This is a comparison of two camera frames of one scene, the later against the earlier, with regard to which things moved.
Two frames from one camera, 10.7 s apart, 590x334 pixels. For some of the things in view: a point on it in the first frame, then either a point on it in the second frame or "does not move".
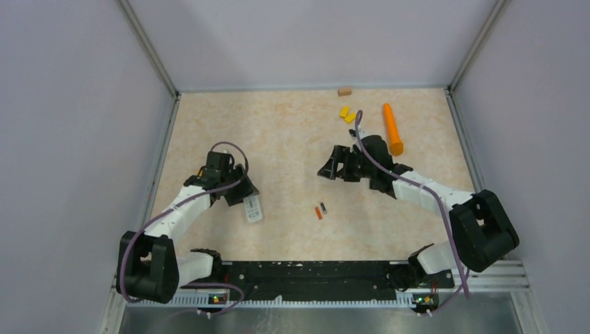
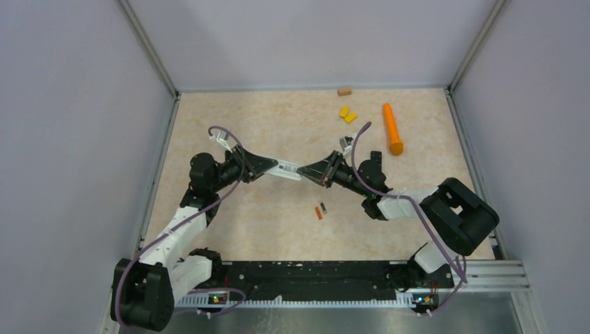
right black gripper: (341, 154) -> (324, 171)
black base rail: (325, 279) does not move
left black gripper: (245, 188) -> (252, 165)
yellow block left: (344, 111) does not move
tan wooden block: (344, 92) does not move
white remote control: (253, 208) -> (285, 170)
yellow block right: (350, 118) does not move
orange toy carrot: (396, 145) does not move
